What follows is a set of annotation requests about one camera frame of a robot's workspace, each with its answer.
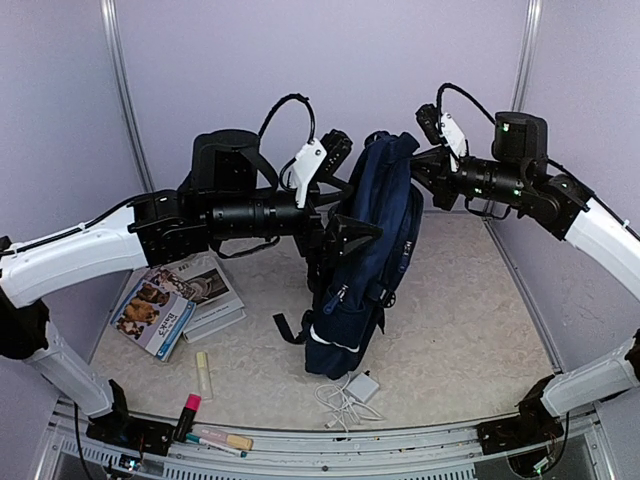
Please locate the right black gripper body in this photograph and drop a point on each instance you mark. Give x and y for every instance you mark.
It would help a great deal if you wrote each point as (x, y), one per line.
(448, 193)

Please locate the coffee cover white book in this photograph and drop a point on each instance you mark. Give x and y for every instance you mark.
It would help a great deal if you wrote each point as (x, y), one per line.
(218, 305)

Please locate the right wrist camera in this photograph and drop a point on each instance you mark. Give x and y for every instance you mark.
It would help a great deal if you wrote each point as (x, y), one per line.
(441, 129)

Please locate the teal pen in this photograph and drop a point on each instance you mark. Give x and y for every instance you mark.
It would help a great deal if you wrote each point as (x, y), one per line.
(190, 437)

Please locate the navy blue backpack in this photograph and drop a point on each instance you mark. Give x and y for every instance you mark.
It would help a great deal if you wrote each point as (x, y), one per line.
(351, 296)

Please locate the metal frame rail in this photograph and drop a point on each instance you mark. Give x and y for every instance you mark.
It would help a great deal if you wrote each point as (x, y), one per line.
(448, 451)

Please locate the pink black highlighter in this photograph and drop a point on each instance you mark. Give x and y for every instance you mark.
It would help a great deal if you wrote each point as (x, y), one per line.
(187, 417)

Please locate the white charger adapter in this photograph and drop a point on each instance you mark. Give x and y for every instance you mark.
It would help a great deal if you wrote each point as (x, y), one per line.
(362, 388)

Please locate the left corner aluminium post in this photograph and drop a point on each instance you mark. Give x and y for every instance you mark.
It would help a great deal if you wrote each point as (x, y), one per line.
(109, 15)

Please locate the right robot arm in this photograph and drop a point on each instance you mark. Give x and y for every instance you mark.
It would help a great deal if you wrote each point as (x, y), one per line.
(516, 176)

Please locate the right corner aluminium post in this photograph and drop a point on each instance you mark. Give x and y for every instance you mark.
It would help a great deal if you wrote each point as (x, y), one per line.
(527, 53)

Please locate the yellow highlighter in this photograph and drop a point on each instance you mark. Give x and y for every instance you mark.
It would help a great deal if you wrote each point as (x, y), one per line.
(203, 375)

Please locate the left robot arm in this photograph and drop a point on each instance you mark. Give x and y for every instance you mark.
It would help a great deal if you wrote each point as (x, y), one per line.
(231, 192)

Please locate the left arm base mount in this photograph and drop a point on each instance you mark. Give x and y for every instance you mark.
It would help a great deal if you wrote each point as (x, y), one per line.
(119, 428)

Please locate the corner aluminium post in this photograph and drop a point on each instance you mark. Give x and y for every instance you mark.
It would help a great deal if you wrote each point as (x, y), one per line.
(527, 53)
(109, 15)

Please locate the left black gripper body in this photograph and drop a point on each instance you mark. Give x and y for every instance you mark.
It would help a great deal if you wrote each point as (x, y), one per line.
(308, 237)

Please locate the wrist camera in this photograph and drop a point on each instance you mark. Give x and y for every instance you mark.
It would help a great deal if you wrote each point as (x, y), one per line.
(310, 175)
(441, 129)

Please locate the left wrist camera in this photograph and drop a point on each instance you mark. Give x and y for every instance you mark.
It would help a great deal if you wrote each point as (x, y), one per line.
(310, 175)

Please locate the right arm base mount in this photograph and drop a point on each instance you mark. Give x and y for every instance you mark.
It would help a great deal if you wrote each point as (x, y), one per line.
(532, 424)

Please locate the dog cover book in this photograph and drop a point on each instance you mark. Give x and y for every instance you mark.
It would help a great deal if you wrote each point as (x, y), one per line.
(153, 310)

